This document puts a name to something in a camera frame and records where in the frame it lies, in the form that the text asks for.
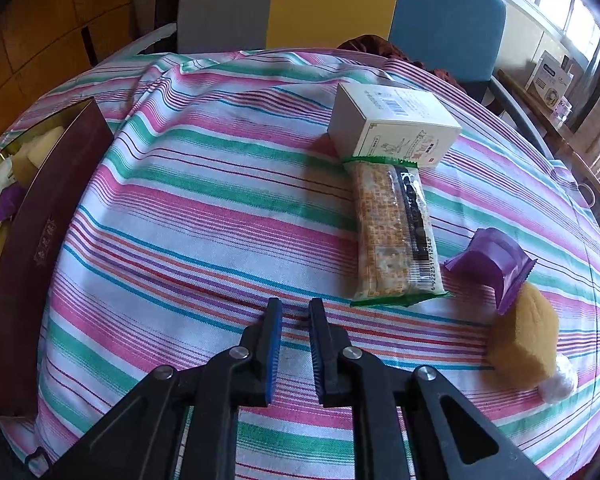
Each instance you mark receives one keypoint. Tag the dark red gold tin box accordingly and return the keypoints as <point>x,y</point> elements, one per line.
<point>33,241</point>

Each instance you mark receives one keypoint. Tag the purple snack packet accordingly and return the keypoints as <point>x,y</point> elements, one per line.
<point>494,259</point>
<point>10,200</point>

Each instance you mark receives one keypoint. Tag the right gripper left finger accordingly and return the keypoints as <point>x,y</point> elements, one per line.
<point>182,423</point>

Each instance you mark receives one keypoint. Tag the striped tablecloth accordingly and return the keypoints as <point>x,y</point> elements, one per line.
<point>221,190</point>

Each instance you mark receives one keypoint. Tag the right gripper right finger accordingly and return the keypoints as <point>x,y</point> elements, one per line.
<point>407,424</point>

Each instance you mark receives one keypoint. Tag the white product box on desk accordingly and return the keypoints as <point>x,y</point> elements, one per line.
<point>548,82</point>

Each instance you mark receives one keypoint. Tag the wooden wardrobe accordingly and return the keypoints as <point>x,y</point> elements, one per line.
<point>44,43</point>

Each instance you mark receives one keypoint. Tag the yellow sponge block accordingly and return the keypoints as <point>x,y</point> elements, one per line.
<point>30,157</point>

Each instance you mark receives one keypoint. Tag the white cardboard box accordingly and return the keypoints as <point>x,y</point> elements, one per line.
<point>370,120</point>

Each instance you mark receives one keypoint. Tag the cracker pack green ends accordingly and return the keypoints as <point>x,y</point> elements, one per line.
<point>397,254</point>

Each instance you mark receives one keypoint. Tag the small yellow sponge piece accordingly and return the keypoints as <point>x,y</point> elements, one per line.
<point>522,346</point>

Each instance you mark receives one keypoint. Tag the dark red cloth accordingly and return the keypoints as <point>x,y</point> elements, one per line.
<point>377,45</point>

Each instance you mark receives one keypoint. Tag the grey yellow blue chair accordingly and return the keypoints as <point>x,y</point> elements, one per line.
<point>463,37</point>

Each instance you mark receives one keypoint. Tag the wooden desk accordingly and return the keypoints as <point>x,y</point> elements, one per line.
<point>557,137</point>

